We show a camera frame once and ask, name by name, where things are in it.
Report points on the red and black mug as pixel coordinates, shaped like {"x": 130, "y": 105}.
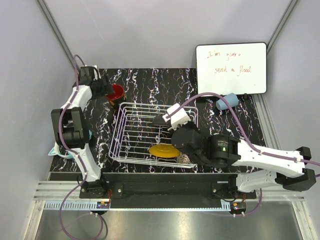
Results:
{"x": 117, "y": 98}

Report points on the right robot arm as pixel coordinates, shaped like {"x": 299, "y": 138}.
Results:
{"x": 276, "y": 167}

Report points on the black marble mat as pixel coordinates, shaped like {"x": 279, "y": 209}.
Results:
{"x": 156, "y": 88}

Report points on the yellow patterned bowl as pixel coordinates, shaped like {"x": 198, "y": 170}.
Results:
{"x": 164, "y": 151}

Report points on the white wire dish rack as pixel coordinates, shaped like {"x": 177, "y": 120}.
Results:
{"x": 134, "y": 134}

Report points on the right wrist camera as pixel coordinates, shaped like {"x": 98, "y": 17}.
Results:
{"x": 176, "y": 116}

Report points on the teal cat-ear headphones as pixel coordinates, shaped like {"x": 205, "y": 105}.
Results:
{"x": 60, "y": 151}

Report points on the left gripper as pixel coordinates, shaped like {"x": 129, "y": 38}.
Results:
{"x": 106, "y": 89}

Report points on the light blue cup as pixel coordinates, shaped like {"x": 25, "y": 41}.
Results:
{"x": 231, "y": 99}

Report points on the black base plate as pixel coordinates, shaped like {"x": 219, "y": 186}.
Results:
{"x": 164, "y": 191}

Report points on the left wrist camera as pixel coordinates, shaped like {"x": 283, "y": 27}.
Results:
{"x": 94, "y": 67}

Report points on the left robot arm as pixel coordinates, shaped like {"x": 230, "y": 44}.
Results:
{"x": 72, "y": 132}

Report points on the black floral square plate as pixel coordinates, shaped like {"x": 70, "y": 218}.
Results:
{"x": 162, "y": 120}

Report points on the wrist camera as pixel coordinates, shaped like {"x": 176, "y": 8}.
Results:
{"x": 94, "y": 67}
{"x": 176, "y": 116}

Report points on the white whiteboard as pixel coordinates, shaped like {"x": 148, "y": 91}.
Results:
{"x": 238, "y": 68}

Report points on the brown patterned bowl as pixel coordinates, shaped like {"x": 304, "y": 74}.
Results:
{"x": 183, "y": 159}

